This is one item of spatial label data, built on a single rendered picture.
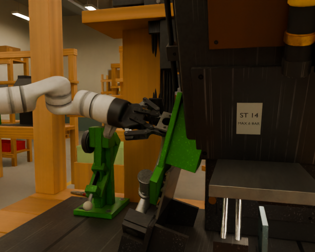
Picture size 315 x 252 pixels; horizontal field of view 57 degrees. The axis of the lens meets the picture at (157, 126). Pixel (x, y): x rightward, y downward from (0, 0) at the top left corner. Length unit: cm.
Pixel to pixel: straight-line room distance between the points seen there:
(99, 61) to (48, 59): 1074
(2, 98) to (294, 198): 67
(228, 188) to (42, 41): 97
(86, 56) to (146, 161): 1126
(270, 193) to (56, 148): 94
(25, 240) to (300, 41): 75
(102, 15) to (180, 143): 52
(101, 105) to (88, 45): 1151
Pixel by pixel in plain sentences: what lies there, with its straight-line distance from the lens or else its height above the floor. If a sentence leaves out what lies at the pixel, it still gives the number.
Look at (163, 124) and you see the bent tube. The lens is 71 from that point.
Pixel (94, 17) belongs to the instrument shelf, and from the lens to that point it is 100.
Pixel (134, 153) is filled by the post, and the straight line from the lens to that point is 106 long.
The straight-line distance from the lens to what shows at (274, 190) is 45.
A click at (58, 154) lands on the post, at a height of 104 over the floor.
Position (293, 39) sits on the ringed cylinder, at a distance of 48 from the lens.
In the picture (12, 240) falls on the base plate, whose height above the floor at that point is 90.
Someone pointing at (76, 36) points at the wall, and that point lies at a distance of 1255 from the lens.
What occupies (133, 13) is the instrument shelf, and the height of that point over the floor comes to 152.
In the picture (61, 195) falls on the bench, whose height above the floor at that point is 88.
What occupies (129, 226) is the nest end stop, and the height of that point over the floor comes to 97.
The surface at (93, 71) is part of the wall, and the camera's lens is 1201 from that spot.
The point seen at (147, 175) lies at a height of 109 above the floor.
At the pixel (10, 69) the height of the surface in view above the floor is 181.
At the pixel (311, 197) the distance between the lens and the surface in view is 46.
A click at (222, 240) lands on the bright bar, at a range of 57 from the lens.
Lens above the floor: 126
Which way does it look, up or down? 5 degrees down
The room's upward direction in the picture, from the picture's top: straight up
